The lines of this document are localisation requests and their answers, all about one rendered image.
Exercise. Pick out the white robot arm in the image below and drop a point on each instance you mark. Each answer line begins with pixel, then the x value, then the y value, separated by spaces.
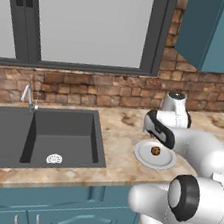
pixel 209 154

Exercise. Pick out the white round plate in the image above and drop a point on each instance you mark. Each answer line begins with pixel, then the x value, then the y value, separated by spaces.
pixel 145 155

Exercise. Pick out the dark grey sink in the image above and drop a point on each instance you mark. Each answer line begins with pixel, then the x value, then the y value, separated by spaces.
pixel 63 134

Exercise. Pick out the brown chocolate chip cookie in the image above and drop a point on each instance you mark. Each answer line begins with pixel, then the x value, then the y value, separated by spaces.
pixel 155 151

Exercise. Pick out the silver tap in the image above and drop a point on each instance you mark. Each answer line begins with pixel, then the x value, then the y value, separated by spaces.
pixel 29 94

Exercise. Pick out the dark grey framed window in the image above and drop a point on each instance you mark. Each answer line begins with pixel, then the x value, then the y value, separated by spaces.
pixel 93 20

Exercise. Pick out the teal false drawer front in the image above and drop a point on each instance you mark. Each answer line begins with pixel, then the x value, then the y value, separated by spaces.
pixel 38 198

